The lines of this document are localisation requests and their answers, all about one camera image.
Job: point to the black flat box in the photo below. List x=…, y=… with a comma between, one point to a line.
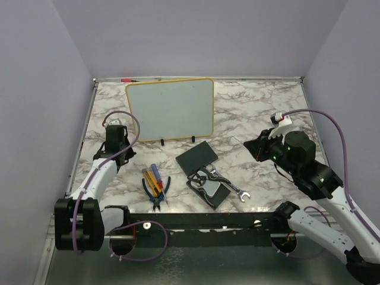
x=197, y=157

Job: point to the black front mounting rail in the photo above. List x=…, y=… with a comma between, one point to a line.
x=201, y=229

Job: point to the yellow utility knife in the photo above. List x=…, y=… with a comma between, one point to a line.
x=151, y=182

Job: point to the blue red screwdriver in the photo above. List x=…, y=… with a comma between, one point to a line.
x=159, y=181

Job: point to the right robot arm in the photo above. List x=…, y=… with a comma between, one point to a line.
x=295, y=152

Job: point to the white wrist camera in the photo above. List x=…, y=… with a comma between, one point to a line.
x=281, y=124
x=116, y=121

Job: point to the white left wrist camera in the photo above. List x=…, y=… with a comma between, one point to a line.
x=116, y=121

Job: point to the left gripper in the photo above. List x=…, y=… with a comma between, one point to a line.
x=130, y=153

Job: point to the yellow framed whiteboard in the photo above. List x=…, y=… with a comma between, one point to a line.
x=172, y=109

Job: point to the silver combination wrench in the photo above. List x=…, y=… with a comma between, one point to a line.
x=240, y=193

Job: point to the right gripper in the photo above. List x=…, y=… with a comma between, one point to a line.
x=257, y=146

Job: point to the red black marker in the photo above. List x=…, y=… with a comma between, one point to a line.
x=128, y=80

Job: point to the blue handled pliers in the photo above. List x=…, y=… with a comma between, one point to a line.
x=156, y=199

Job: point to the black grey wire stripper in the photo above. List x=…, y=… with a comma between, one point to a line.
x=205, y=182

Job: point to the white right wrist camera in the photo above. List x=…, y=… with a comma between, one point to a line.
x=281, y=124

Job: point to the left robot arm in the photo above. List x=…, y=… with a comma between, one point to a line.
x=80, y=224

